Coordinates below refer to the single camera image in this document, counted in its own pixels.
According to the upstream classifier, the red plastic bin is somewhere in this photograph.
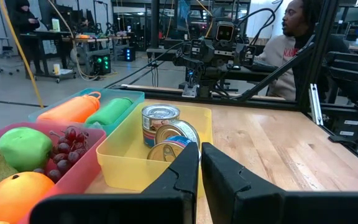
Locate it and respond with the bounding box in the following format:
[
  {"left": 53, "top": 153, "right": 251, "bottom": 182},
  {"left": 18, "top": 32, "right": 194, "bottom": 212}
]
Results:
[{"left": 0, "top": 121, "right": 108, "bottom": 224}]

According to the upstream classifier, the green toy apple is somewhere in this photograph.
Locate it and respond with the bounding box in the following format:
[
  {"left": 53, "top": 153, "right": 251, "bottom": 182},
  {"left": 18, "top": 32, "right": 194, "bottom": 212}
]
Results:
[{"left": 0, "top": 126, "right": 54, "bottom": 173}]

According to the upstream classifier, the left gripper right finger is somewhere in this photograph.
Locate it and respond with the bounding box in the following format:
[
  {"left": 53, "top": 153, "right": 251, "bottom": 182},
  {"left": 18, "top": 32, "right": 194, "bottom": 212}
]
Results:
[{"left": 201, "top": 142, "right": 358, "bottom": 224}]

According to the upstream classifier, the gold-lidded tin can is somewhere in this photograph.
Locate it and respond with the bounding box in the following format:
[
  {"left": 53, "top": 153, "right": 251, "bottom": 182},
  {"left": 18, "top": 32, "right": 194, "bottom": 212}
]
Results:
[{"left": 147, "top": 135, "right": 202, "bottom": 163}]

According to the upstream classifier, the green plastic bottle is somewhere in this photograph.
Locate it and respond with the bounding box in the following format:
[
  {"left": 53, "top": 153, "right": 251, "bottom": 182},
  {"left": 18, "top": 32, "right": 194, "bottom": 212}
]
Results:
[{"left": 85, "top": 96, "right": 135, "bottom": 127}]

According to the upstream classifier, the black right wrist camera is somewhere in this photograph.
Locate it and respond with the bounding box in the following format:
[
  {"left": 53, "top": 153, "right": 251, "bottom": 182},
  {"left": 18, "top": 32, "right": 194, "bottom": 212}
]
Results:
[{"left": 214, "top": 22, "right": 236, "bottom": 44}]

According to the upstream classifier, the computer with blue light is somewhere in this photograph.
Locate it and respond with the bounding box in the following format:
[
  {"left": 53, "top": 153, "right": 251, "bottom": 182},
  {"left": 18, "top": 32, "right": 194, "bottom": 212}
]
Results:
[{"left": 122, "top": 45, "right": 137, "bottom": 62}]

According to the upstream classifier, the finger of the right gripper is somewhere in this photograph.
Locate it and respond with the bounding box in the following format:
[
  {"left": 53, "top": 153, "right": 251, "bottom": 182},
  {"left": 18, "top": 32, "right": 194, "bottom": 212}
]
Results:
[
  {"left": 201, "top": 42, "right": 216, "bottom": 68},
  {"left": 233, "top": 45, "right": 247, "bottom": 70}
]

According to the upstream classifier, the red toy grape bunch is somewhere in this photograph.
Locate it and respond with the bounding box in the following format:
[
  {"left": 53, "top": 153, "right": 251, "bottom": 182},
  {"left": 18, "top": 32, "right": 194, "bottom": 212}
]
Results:
[{"left": 32, "top": 125, "right": 90, "bottom": 184}]

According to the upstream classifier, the black diagonal frame brace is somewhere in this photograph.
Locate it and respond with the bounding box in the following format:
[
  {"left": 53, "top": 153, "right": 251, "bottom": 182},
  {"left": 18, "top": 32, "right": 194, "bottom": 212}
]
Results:
[{"left": 233, "top": 39, "right": 317, "bottom": 103}]

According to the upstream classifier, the black frame rail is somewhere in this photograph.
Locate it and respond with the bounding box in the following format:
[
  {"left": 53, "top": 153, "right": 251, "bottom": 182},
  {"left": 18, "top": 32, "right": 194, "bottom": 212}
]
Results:
[{"left": 110, "top": 84, "right": 358, "bottom": 119}]

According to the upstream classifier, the silver aluminium extrusion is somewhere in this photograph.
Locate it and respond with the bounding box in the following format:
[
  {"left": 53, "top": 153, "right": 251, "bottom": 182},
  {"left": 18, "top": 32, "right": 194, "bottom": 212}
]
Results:
[{"left": 308, "top": 83, "right": 324, "bottom": 126}]

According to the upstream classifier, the tall tin can pink label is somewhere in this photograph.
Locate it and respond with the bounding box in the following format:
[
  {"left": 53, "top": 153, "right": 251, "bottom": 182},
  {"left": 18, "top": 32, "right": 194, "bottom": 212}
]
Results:
[{"left": 140, "top": 103, "right": 181, "bottom": 149}]

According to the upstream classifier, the person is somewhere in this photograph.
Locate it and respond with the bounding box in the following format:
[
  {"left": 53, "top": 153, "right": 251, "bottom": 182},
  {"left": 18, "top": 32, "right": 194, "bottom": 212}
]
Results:
[
  {"left": 10, "top": 0, "right": 42, "bottom": 77},
  {"left": 254, "top": 0, "right": 352, "bottom": 102}
]

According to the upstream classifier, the yellow plastic bin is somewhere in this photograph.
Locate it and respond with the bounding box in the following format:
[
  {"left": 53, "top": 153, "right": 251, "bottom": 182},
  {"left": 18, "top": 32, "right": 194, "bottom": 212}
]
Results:
[{"left": 96, "top": 101, "right": 214, "bottom": 198}]

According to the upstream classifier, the black frame post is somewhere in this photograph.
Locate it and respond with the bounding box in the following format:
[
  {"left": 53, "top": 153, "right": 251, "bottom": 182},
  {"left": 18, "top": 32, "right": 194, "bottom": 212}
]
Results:
[{"left": 296, "top": 0, "right": 340, "bottom": 111}]

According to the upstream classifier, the black cart table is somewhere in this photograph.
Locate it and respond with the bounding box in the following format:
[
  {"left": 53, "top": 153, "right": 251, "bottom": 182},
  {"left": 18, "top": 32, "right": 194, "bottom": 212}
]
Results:
[{"left": 19, "top": 30, "right": 78, "bottom": 84}]

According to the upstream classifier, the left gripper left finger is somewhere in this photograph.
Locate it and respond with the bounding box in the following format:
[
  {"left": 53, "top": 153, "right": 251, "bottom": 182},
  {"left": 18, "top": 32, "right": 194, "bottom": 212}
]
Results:
[{"left": 29, "top": 142, "right": 200, "bottom": 224}]

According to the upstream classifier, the orange toy fruit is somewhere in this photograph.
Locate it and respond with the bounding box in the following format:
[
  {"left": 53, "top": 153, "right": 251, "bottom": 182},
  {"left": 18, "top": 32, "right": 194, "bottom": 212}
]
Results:
[{"left": 0, "top": 171, "right": 56, "bottom": 224}]

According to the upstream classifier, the yellow hose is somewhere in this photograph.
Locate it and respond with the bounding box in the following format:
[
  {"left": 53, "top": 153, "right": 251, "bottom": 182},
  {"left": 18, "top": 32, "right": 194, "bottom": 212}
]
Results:
[{"left": 0, "top": 0, "right": 45, "bottom": 109}]

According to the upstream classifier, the computer with green lights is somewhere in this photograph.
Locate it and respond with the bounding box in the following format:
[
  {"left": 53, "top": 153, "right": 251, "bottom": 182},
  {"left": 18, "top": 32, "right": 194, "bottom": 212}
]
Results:
[{"left": 91, "top": 54, "right": 112, "bottom": 75}]

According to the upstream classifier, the silver corner bracket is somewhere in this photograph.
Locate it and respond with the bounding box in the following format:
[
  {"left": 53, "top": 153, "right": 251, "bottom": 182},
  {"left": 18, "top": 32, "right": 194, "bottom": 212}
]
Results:
[{"left": 181, "top": 83, "right": 198, "bottom": 98}]

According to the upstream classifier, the tin can blue barcode label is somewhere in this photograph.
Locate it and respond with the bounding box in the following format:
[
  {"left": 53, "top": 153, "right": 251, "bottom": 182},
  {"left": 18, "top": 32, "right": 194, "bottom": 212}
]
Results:
[{"left": 154, "top": 119, "right": 201, "bottom": 150}]

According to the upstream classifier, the black labelled frame foot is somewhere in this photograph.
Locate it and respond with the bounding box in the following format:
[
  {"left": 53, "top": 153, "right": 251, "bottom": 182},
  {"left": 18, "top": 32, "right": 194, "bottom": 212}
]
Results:
[{"left": 327, "top": 115, "right": 358, "bottom": 151}]

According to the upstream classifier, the cluttered wooden workbench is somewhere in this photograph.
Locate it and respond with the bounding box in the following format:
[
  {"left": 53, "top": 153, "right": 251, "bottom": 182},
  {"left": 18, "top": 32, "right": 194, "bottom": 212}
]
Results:
[{"left": 61, "top": 36, "right": 111, "bottom": 75}]

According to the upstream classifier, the teal plastic bin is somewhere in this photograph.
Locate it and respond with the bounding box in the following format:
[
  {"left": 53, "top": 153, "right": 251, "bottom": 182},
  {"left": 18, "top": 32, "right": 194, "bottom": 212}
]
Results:
[{"left": 27, "top": 87, "right": 145, "bottom": 137}]

